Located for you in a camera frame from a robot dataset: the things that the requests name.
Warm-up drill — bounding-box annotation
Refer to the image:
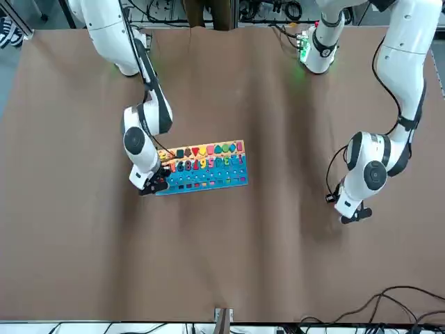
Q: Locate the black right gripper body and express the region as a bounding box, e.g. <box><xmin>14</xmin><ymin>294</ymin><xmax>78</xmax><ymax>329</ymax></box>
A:
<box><xmin>138</xmin><ymin>168</ymin><xmax>172</xmax><ymax>197</ymax></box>

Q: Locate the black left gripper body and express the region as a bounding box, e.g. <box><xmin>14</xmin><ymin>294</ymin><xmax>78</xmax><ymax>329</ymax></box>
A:
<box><xmin>340</xmin><ymin>204</ymin><xmax>373</xmax><ymax>225</ymax></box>

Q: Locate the blue ocean toy board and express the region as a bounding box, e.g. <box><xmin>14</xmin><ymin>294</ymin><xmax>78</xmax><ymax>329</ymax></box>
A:
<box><xmin>154</xmin><ymin>138</ymin><xmax>250</xmax><ymax>198</ymax></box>

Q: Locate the black white striped sneaker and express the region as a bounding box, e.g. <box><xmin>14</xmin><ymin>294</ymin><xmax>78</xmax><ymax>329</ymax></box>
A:
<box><xmin>0</xmin><ymin>15</ymin><xmax>24</xmax><ymax>49</ymax></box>

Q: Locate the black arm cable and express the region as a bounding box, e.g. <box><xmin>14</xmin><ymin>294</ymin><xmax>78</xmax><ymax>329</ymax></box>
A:
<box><xmin>325</xmin><ymin>36</ymin><xmax>427</xmax><ymax>205</ymax></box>

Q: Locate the black table cable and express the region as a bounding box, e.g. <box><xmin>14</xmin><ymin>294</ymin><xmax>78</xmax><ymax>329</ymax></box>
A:
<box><xmin>300</xmin><ymin>285</ymin><xmax>445</xmax><ymax>334</ymax></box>

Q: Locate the aluminium frame post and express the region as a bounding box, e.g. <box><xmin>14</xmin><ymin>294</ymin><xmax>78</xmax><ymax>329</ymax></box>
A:
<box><xmin>213</xmin><ymin>306</ymin><xmax>234</xmax><ymax>334</ymax></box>

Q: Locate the black cable bundle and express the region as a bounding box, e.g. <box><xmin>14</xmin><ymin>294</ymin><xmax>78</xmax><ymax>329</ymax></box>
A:
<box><xmin>239</xmin><ymin>0</ymin><xmax>303</xmax><ymax>22</ymax></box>

